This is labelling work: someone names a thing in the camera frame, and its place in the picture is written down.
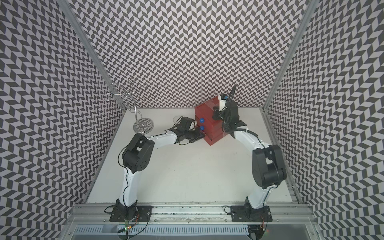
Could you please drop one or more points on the aluminium front rail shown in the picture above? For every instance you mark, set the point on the aluminium front rail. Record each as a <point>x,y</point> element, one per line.
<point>220,213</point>

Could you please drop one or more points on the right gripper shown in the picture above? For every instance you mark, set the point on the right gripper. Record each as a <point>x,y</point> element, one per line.
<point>215,114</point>

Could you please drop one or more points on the clear plastic cup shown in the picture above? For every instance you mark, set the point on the clear plastic cup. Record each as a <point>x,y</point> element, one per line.
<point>177,118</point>

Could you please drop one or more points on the red drawer cabinet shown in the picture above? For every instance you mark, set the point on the red drawer cabinet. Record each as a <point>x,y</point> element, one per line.
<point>204,116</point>

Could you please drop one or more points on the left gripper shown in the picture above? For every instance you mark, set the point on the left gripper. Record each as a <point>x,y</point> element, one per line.
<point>198,137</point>

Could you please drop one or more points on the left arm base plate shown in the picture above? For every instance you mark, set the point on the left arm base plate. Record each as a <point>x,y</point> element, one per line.
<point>133,214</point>

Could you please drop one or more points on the wire mug tree stand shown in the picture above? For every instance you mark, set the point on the wire mug tree stand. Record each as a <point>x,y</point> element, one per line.
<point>128,102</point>

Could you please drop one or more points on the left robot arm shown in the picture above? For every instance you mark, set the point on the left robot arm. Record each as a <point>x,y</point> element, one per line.
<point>137,154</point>

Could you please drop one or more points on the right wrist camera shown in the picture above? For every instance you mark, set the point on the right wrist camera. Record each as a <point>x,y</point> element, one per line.
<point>222,101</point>

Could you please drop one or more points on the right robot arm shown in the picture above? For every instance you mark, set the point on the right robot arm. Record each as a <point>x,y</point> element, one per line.
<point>267,167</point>

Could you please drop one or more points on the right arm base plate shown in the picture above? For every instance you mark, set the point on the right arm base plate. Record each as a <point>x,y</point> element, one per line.
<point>248,214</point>

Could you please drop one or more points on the red top drawer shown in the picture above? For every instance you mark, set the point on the red top drawer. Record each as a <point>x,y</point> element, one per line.
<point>207,108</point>

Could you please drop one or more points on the red bottom drawer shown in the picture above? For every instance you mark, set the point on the red bottom drawer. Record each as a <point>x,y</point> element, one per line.
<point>213,137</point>

